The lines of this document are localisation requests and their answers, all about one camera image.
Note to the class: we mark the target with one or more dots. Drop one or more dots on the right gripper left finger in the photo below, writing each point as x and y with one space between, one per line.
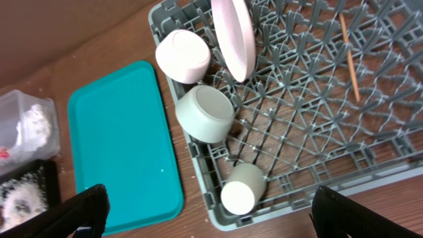
83 215

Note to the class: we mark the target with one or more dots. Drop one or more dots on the large white plate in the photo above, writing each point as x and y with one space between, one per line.
235 36

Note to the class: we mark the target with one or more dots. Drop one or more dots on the grey dishwasher rack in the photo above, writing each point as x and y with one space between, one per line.
296 117

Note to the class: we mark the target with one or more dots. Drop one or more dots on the wooden chopstick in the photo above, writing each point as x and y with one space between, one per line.
349 58

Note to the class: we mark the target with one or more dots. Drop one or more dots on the pink bowl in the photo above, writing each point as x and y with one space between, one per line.
183 56

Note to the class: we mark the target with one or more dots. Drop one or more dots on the white tissue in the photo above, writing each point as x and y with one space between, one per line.
34 128

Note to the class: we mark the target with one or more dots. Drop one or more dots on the small white cup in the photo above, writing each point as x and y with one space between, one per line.
243 189

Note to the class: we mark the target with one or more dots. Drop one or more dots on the black tray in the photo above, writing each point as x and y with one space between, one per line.
49 175

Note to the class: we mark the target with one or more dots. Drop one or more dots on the teal serving tray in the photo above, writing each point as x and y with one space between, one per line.
120 138

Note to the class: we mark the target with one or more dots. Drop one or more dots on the red snack wrapper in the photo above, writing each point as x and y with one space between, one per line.
4 153

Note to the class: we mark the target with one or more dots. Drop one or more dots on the grey bowl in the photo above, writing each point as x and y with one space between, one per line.
205 113

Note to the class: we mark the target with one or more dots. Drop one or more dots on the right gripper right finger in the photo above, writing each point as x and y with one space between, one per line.
334 215

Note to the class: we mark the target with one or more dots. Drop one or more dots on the clear plastic bin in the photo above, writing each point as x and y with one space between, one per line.
13 106

